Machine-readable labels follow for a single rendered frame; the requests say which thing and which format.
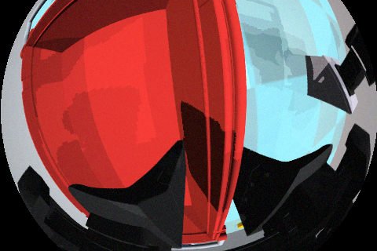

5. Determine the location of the yellow flat cylinder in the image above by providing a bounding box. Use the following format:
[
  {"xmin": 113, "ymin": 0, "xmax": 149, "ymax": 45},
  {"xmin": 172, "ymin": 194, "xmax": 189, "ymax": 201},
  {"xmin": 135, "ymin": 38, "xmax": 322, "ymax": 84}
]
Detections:
[{"xmin": 237, "ymin": 222, "xmax": 244, "ymax": 229}]

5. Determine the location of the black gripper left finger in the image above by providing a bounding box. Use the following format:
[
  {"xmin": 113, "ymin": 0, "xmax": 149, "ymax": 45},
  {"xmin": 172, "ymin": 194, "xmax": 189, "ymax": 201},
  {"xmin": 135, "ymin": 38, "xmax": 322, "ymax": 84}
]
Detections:
[{"xmin": 68, "ymin": 140, "xmax": 186, "ymax": 249}]

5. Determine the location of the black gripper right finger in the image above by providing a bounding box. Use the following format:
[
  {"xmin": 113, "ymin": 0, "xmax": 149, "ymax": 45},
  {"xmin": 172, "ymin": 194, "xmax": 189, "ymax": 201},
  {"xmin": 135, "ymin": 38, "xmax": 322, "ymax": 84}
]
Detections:
[{"xmin": 232, "ymin": 144, "xmax": 333, "ymax": 236}]

